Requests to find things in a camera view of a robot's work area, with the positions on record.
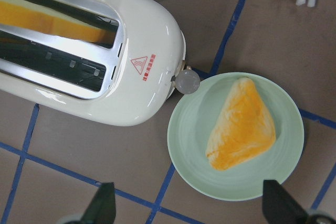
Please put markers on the triangular toasted bread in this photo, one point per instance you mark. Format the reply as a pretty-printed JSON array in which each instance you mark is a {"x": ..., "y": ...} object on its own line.
[{"x": 244, "y": 128}]

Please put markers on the bread slice in toaster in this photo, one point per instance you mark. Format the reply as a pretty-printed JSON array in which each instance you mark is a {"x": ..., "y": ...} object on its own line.
[{"x": 24, "y": 14}]

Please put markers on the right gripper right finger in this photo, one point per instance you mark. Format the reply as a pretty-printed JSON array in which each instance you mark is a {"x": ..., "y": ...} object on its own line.
[{"x": 279, "y": 206}]

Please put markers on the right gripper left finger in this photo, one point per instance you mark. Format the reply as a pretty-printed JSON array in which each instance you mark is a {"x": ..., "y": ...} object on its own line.
[{"x": 102, "y": 208}]

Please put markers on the white two-slot toaster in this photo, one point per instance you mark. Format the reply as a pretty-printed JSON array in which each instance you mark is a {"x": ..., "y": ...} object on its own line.
[{"x": 122, "y": 83}]

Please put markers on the light green round plate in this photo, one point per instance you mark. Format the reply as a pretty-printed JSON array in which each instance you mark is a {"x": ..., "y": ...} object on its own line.
[{"x": 193, "y": 119}]

